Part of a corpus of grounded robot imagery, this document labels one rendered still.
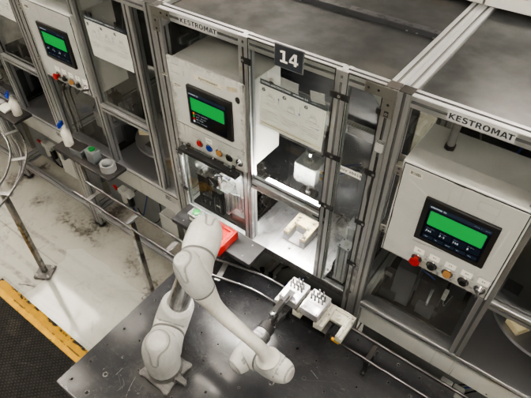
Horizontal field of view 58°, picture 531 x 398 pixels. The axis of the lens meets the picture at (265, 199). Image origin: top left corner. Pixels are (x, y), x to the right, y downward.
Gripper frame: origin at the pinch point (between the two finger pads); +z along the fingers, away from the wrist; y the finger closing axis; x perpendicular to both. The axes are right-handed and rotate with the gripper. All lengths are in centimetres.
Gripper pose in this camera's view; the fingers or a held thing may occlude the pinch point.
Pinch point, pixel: (289, 299)
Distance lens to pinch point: 230.1
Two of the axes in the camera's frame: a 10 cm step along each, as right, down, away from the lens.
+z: 5.9, -5.9, 5.5
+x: -8.0, -4.1, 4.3
